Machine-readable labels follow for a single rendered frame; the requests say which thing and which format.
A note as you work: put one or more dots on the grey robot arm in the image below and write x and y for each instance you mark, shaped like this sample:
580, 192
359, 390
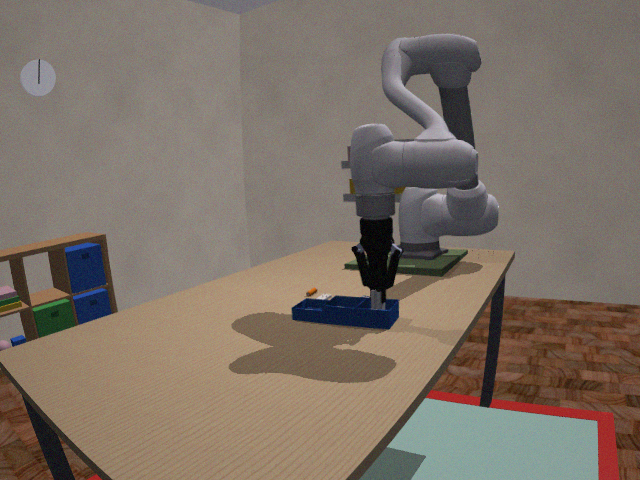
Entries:
434, 160

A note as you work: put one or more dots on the blue three-compartment bin rack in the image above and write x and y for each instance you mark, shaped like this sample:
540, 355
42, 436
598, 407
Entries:
347, 311

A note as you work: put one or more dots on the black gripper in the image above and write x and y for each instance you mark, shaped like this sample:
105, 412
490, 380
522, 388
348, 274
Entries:
379, 279

